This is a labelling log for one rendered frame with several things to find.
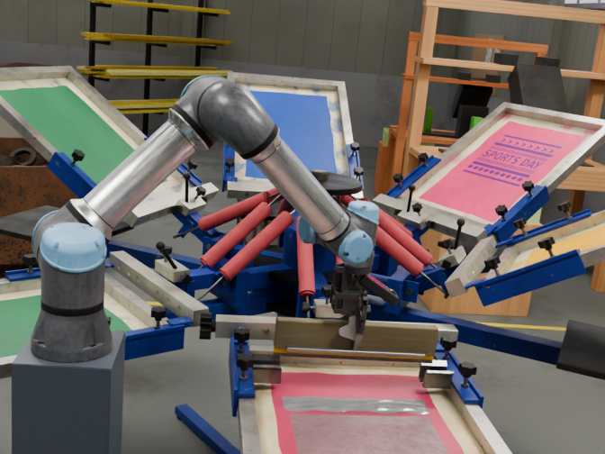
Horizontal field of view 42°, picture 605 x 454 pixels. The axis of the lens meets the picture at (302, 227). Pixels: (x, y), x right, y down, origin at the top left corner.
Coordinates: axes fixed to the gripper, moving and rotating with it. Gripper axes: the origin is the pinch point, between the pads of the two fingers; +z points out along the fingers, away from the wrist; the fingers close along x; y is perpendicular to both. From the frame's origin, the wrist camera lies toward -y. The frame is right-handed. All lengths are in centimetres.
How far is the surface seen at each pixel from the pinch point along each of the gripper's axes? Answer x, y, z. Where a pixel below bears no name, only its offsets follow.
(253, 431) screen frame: 26.9, 26.4, 10.2
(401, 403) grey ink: 7.1, -11.7, 12.7
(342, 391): 0.2, 1.9, 13.6
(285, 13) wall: -1009, -77, -77
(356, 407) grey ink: 9.4, 0.0, 13.1
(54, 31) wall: -1027, 254, -20
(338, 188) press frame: -72, -5, -23
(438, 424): 15.8, -18.7, 13.5
